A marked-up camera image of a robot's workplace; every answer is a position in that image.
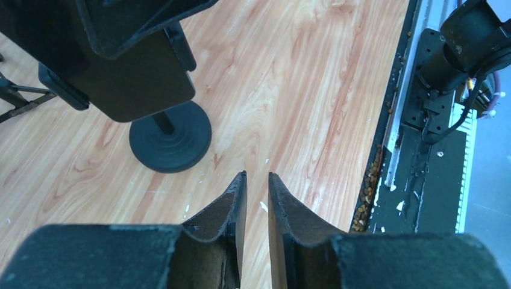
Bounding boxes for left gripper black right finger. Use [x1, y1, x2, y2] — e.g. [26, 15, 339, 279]
[268, 173, 509, 288]

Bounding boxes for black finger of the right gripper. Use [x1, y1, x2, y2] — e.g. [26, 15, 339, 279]
[75, 0, 217, 60]

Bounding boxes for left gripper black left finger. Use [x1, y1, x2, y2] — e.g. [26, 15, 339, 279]
[1, 172, 247, 288]

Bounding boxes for black teal-edged smartphone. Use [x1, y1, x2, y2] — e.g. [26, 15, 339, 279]
[1, 1, 212, 123]

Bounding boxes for black phone stand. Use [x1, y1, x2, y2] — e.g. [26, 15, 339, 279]
[38, 22, 212, 173]

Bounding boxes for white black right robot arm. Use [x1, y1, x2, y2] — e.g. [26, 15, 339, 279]
[76, 1, 510, 93]

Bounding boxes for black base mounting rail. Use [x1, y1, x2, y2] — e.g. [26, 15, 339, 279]
[350, 1, 477, 234]

